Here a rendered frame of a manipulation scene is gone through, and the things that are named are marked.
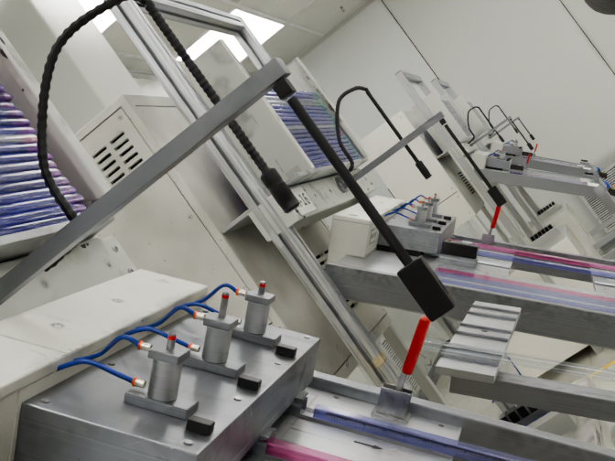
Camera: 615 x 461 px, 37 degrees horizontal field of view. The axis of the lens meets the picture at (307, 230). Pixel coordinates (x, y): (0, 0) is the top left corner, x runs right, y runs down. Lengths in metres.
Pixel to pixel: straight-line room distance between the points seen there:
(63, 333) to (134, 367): 0.06
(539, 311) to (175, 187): 0.73
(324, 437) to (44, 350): 0.28
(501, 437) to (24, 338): 0.48
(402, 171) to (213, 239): 3.55
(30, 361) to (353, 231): 1.30
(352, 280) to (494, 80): 6.67
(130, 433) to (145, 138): 1.25
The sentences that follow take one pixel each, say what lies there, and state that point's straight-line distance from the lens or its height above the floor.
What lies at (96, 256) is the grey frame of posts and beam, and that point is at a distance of 1.03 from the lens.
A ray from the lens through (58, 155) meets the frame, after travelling 1.10.
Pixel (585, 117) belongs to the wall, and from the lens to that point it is 8.33.
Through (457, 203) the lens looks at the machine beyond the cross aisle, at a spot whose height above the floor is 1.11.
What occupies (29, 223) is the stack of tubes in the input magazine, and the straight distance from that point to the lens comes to 0.92.
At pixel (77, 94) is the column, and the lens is 4.07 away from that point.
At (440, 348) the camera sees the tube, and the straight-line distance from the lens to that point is 1.18.
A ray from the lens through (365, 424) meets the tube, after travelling 0.89.
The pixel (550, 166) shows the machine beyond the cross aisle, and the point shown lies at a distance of 6.70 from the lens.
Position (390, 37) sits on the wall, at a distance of 8.48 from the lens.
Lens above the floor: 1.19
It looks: 3 degrees up
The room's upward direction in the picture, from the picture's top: 35 degrees counter-clockwise
